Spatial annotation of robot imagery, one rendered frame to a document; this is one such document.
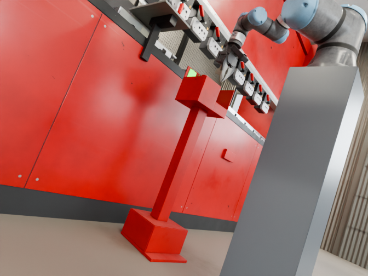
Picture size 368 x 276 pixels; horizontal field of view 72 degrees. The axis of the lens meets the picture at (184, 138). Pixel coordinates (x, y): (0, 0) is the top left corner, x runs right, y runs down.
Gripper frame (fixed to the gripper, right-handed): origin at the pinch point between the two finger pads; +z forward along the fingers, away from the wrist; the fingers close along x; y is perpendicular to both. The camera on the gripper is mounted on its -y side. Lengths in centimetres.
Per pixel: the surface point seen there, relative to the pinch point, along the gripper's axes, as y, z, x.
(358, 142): 41, -80, -350
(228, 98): -4.5, 7.1, -4.7
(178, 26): 15.8, -13.5, 25.2
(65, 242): -10, 83, 44
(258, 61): 55, -58, -81
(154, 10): 19.3, -13.3, 37.8
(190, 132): -3.4, 30.7, 7.9
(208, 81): -6.3, 7.5, 12.9
